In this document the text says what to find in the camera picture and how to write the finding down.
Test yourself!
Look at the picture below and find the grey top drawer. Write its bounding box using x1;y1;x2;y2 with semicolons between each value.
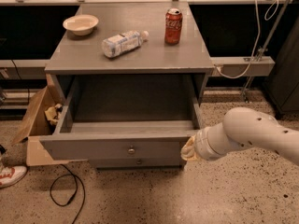
40;74;200;161

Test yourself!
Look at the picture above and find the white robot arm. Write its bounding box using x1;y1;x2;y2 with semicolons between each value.
180;107;299;165

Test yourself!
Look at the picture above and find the dark grey cabinet right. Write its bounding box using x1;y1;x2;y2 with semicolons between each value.
264;18;299;117

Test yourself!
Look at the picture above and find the metal stand pole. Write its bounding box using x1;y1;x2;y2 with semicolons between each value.
239;0;292;77

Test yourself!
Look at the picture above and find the clear plastic water bottle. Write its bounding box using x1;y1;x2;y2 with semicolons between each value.
102;31;150;58

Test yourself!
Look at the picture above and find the red cola can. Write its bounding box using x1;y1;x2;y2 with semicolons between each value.
164;7;183;45

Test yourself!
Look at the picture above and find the crumpled paper in box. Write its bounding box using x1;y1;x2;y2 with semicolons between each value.
45;104;63;126

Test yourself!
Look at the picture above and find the brown cardboard box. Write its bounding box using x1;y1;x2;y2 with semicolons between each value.
12;74;86;166

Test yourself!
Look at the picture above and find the white bowl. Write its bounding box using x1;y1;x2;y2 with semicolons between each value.
63;14;99;36

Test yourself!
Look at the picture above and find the white and red shoe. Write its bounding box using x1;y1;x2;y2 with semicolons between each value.
0;166;27;189

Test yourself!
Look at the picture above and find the white hanging cable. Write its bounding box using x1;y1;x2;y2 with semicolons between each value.
214;0;279;79

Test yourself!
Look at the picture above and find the black floor cable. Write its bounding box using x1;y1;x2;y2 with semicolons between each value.
50;164;86;224

